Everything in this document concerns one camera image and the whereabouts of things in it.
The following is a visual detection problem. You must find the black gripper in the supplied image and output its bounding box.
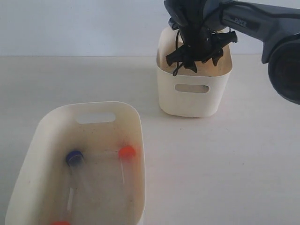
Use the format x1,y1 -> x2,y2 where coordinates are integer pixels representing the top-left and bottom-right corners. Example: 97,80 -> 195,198
165,0 -> 225,73

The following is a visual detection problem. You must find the blue-capped tube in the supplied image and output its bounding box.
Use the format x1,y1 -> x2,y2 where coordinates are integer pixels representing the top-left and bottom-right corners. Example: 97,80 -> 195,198
65,150 -> 91,195

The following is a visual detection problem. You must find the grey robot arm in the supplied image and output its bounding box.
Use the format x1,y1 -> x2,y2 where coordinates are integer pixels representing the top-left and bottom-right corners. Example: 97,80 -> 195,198
164,0 -> 300,104

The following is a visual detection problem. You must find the black cable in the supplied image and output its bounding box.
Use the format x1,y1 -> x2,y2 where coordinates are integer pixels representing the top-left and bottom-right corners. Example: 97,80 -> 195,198
172,28 -> 239,77

